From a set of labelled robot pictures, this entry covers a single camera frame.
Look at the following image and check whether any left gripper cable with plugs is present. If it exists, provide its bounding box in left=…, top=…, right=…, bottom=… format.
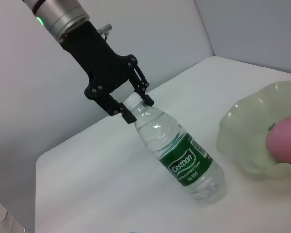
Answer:
left=97, top=23, right=113, bottom=37

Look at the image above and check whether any clear green-label water bottle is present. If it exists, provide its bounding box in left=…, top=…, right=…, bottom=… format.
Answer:
left=122, top=93, right=226, bottom=204

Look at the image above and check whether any pink toy peach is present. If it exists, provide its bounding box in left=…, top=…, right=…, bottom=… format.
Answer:
left=266, top=116, right=291, bottom=164

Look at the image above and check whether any white side cabinet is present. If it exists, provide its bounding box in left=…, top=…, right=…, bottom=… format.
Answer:
left=0, top=193, right=27, bottom=233

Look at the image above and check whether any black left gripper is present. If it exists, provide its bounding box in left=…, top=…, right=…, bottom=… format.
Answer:
left=60, top=20, right=155, bottom=125

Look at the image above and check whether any green glass fruit bowl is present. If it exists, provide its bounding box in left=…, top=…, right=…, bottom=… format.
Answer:
left=216, top=79, right=291, bottom=182

